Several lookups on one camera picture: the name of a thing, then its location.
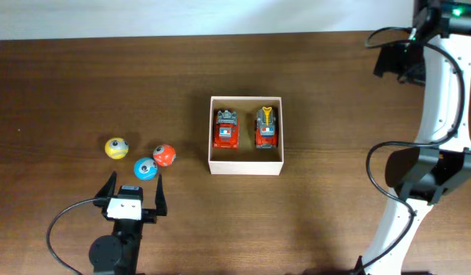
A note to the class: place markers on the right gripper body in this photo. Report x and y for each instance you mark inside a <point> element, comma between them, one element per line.
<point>409,63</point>

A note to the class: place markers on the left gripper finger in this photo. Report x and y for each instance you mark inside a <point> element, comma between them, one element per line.
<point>160,201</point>
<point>101,199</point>

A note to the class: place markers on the yellow face ball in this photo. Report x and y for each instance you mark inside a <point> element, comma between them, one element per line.
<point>116,148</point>

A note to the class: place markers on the orange face ball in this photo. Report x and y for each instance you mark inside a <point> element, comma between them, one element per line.
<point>164,155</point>

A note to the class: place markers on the red toy fire truck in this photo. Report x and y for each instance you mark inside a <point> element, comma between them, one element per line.
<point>226,130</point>

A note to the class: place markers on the red toy truck yellow ladder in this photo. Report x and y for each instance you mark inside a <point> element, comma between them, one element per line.
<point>266,130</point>

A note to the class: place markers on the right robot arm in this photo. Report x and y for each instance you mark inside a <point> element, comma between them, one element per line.
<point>437,56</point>

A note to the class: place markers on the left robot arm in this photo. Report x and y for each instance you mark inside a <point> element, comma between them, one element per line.
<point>117,253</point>

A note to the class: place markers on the blue face ball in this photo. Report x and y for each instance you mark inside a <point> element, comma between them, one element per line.
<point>145,169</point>

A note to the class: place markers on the white cardboard box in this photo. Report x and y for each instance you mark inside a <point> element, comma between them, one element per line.
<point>247,159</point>

